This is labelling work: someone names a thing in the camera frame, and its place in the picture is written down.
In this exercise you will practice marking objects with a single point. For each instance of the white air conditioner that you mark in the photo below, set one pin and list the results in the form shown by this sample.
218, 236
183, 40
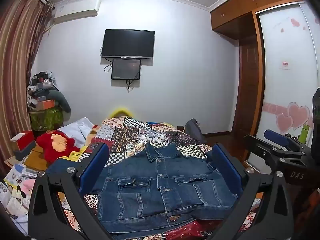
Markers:
75, 10

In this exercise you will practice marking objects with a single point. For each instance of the yellow headboard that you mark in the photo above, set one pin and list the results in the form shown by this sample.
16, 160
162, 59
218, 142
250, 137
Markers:
120, 111

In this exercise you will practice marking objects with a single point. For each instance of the white paper bag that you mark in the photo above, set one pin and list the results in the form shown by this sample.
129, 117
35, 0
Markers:
17, 206

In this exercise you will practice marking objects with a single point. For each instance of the pile of papers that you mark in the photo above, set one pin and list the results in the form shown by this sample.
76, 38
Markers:
17, 175

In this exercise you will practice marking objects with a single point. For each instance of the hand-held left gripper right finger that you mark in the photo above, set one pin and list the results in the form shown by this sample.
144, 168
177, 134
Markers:
228, 170

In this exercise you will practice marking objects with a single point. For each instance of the white sliding door with hearts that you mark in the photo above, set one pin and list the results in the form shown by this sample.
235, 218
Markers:
285, 92

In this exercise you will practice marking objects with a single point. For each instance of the pink cloth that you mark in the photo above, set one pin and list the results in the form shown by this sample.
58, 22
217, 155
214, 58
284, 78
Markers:
26, 184

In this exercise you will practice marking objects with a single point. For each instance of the patchwork printed blanket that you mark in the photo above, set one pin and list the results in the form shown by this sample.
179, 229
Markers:
132, 135

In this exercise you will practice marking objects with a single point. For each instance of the red box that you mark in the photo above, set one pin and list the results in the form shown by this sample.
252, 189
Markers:
22, 140

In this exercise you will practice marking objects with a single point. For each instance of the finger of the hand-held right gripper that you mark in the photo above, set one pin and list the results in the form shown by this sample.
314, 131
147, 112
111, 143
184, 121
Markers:
260, 146
277, 137

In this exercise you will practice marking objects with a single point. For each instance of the grey backpack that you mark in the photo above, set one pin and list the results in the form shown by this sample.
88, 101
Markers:
193, 130

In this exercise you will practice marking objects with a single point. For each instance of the red plush toy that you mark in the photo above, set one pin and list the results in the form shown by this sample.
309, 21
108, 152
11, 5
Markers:
57, 146

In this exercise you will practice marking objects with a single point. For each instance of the striped brown curtain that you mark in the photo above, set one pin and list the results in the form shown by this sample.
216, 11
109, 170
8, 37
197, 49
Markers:
15, 55

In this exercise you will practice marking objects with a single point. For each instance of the orange box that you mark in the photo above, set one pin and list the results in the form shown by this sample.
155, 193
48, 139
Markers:
45, 104

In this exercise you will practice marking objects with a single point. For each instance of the pile of clothes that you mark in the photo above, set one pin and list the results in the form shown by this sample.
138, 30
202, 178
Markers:
43, 85

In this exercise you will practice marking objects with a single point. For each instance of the brown wooden door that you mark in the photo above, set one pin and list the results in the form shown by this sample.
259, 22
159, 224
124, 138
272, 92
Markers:
247, 85

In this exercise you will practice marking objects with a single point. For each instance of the paper label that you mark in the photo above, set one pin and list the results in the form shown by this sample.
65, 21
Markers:
285, 65

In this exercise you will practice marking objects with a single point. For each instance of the blue denim jacket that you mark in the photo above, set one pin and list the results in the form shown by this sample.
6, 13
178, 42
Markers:
150, 185

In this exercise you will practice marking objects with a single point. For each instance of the white cloth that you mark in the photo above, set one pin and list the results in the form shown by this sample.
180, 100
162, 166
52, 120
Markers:
75, 130

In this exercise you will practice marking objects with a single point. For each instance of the black wall television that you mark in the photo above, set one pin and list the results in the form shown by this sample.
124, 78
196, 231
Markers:
127, 42

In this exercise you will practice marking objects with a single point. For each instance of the green patterned cloth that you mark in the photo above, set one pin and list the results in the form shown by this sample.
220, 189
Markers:
46, 118

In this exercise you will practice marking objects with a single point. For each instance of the wooden overhead cupboard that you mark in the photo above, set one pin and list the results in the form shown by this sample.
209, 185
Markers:
237, 12

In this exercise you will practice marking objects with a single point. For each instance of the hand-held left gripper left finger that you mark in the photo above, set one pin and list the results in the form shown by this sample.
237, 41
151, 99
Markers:
97, 166

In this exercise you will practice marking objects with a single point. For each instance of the green bottle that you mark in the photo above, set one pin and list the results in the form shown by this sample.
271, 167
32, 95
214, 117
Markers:
303, 133

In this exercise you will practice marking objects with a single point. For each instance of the small black wall monitor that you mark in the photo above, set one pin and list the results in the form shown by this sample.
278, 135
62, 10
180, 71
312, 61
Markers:
126, 68

